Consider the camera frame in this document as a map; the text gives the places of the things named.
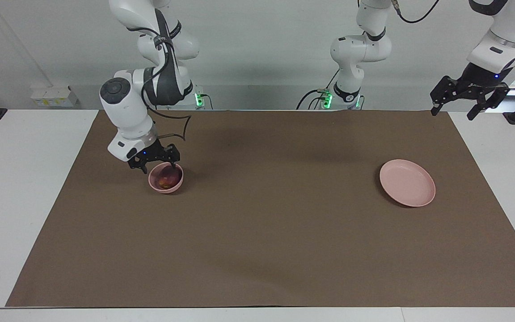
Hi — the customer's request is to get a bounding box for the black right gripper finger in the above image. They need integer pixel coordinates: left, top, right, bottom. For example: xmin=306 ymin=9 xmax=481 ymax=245
xmin=165 ymin=144 xmax=181 ymax=170
xmin=128 ymin=154 xmax=148 ymax=174

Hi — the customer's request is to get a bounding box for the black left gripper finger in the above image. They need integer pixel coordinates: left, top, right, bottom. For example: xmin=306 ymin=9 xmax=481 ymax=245
xmin=467 ymin=85 xmax=511 ymax=120
xmin=431 ymin=76 xmax=464 ymax=116

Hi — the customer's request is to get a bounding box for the dark red apple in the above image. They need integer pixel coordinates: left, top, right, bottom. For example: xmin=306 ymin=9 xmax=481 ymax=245
xmin=157 ymin=166 xmax=182 ymax=189

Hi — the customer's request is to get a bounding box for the pink bowl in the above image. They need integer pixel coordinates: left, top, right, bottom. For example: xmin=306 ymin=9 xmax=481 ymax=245
xmin=148 ymin=162 xmax=184 ymax=194

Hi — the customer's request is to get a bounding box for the pink plate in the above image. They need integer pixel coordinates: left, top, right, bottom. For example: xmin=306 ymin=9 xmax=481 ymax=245
xmin=379 ymin=159 xmax=436 ymax=208

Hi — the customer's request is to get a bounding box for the white box on table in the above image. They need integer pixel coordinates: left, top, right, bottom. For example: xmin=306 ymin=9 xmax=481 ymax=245
xmin=31 ymin=86 xmax=79 ymax=108

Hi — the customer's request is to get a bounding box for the brown table mat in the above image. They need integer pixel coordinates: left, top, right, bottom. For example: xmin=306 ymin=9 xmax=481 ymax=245
xmin=6 ymin=110 xmax=515 ymax=308

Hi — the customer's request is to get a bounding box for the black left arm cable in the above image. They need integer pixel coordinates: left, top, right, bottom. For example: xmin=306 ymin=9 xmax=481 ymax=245
xmin=392 ymin=0 xmax=440 ymax=24

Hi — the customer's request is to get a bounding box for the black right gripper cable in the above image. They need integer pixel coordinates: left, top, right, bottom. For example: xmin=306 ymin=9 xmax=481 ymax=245
xmin=128 ymin=27 xmax=192 ymax=142

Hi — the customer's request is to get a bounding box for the black right arm strap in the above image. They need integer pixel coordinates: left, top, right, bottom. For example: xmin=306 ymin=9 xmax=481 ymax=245
xmin=154 ymin=20 xmax=182 ymax=47

